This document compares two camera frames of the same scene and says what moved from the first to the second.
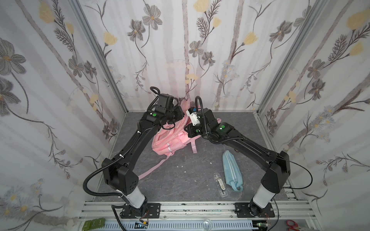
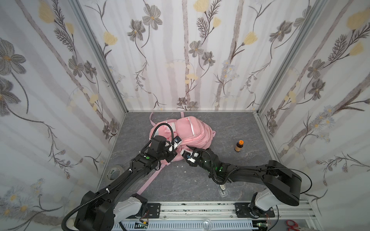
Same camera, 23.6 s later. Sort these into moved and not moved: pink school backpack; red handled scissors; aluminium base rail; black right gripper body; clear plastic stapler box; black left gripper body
Moved: black right gripper body; pink school backpack; black left gripper body
Not moved: aluminium base rail; red handled scissors; clear plastic stapler box
